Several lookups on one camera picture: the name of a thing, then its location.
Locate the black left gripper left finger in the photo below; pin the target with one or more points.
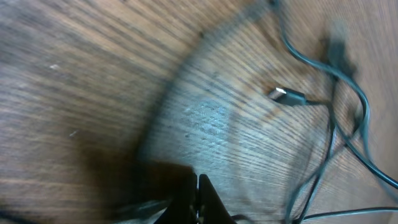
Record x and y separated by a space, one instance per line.
182 208

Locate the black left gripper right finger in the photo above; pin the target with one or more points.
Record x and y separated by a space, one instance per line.
211 209

